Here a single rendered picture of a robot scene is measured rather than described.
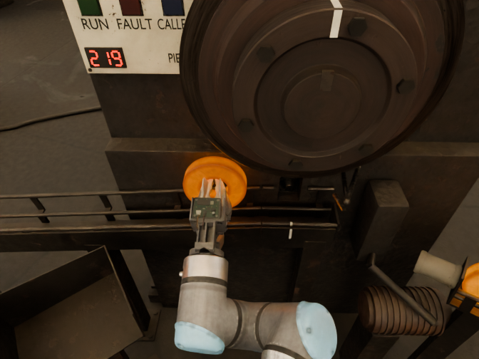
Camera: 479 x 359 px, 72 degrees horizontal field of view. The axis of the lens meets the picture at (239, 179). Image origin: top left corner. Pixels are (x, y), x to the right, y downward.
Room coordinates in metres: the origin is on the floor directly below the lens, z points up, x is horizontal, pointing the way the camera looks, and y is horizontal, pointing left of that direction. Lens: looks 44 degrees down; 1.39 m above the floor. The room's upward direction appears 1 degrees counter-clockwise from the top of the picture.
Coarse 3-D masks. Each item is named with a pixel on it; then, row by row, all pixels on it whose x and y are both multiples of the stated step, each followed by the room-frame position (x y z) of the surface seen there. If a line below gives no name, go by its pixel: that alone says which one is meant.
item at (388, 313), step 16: (368, 288) 0.46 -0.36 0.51; (384, 288) 0.45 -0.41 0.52; (416, 288) 0.45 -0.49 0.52; (432, 288) 0.45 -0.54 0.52; (368, 304) 0.41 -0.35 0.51; (384, 304) 0.40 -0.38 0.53; (400, 304) 0.40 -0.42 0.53; (432, 304) 0.40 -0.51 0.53; (368, 320) 0.38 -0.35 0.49; (384, 320) 0.37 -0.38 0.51; (400, 320) 0.37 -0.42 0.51; (416, 320) 0.37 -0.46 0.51; (448, 320) 0.37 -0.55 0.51; (352, 336) 0.44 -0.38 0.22; (368, 336) 0.38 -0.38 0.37; (384, 336) 0.37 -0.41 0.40; (352, 352) 0.40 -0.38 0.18; (368, 352) 0.37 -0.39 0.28; (384, 352) 0.37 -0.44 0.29
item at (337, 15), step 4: (332, 0) 0.48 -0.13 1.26; (336, 0) 0.48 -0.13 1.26; (336, 4) 0.46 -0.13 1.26; (340, 4) 0.46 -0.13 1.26; (336, 12) 0.45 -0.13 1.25; (340, 12) 0.45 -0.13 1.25; (336, 16) 0.45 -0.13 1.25; (340, 16) 0.45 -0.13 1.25; (336, 20) 0.45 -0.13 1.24; (340, 20) 0.45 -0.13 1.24; (332, 24) 0.45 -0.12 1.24; (336, 24) 0.45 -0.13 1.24; (332, 28) 0.45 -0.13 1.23; (336, 28) 0.45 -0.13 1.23; (332, 32) 0.45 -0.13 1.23; (336, 32) 0.45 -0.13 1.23; (332, 36) 0.45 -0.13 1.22; (336, 36) 0.45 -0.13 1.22
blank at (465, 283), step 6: (474, 264) 0.40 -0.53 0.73; (468, 270) 0.39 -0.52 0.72; (474, 270) 0.38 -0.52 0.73; (468, 276) 0.38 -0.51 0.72; (474, 276) 0.37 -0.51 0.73; (468, 282) 0.37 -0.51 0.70; (474, 282) 0.37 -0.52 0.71; (468, 288) 0.37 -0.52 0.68; (474, 288) 0.36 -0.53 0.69; (474, 294) 0.36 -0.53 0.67
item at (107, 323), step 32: (96, 256) 0.46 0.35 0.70; (32, 288) 0.38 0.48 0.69; (64, 288) 0.40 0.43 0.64; (96, 288) 0.42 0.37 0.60; (0, 320) 0.32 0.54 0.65; (32, 320) 0.35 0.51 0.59; (64, 320) 0.34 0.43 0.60; (96, 320) 0.34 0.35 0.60; (128, 320) 0.34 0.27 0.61; (0, 352) 0.25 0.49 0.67; (32, 352) 0.28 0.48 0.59; (64, 352) 0.27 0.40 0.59; (96, 352) 0.27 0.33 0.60
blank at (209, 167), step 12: (216, 156) 0.59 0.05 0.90; (192, 168) 0.56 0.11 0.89; (204, 168) 0.56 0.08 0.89; (216, 168) 0.56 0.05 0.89; (228, 168) 0.56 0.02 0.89; (240, 168) 0.58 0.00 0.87; (192, 180) 0.56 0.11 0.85; (228, 180) 0.56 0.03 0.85; (240, 180) 0.55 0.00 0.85; (192, 192) 0.56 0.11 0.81; (228, 192) 0.55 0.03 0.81; (240, 192) 0.55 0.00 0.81
